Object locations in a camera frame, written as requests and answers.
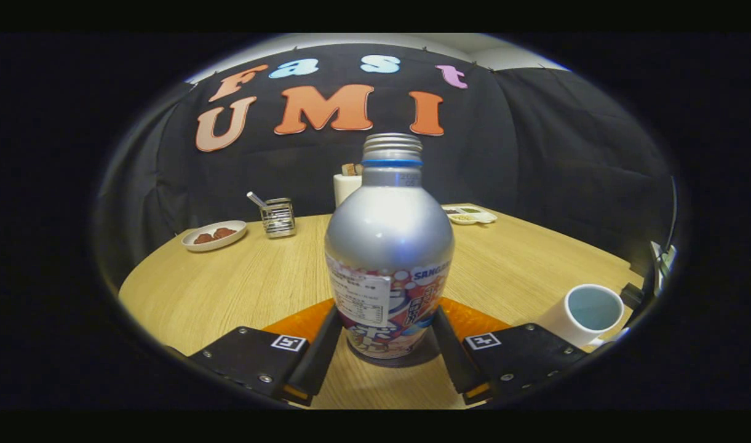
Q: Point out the silver juice bottle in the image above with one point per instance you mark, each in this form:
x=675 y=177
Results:
x=387 y=234

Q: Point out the white and green device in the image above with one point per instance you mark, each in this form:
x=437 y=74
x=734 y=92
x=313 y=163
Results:
x=663 y=264

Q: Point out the black table clamp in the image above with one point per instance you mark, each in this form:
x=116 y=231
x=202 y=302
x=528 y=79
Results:
x=632 y=295

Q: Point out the black backdrop cloth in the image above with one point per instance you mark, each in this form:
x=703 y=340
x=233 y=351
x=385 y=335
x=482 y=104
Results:
x=535 y=154

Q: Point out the white toaster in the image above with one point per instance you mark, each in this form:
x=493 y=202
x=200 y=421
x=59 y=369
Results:
x=345 y=187

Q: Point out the white round plate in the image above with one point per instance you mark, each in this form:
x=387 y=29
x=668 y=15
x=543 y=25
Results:
x=215 y=245

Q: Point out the wooden table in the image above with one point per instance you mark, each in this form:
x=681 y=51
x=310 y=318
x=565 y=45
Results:
x=227 y=289

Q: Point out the white divided dish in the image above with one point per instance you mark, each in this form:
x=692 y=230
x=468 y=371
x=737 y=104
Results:
x=473 y=216

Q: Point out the brown food piece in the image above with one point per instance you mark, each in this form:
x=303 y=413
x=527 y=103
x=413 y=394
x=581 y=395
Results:
x=225 y=232
x=203 y=238

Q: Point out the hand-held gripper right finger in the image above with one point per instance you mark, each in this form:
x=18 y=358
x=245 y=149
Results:
x=523 y=354

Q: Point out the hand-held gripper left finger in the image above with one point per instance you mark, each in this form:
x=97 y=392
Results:
x=246 y=360

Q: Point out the white cup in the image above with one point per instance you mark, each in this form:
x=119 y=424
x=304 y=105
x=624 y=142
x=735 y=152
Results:
x=560 y=323

